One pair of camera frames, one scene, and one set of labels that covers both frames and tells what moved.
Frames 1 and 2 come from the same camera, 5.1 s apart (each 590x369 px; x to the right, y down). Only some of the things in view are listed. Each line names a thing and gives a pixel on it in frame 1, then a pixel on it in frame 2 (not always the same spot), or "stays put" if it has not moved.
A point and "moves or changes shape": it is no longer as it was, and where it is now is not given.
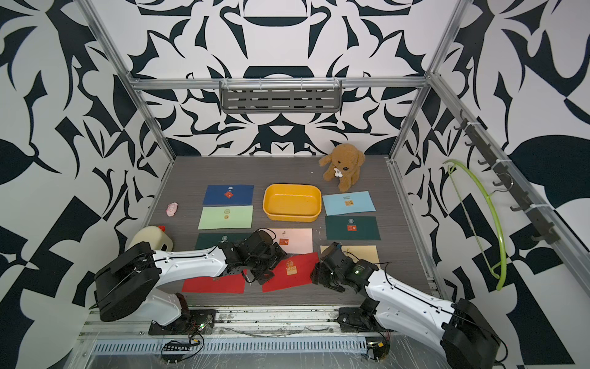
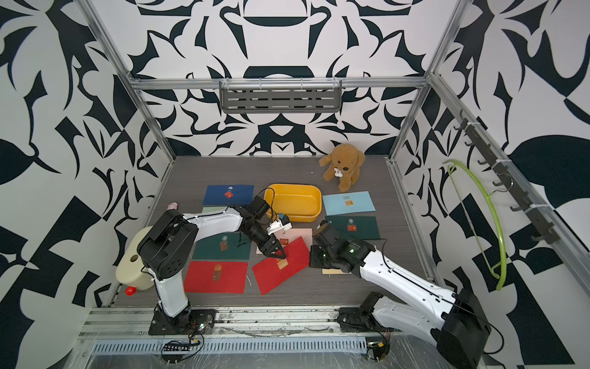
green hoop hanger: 492,206 stays put
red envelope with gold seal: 294,270 moves or changes shape
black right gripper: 316,276 to 313,260
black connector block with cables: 174,351 stays put
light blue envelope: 348,203 stays put
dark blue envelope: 229,195 stays put
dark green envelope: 352,227 stays put
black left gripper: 276,259 to 270,248
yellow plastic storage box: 292,202 stays put
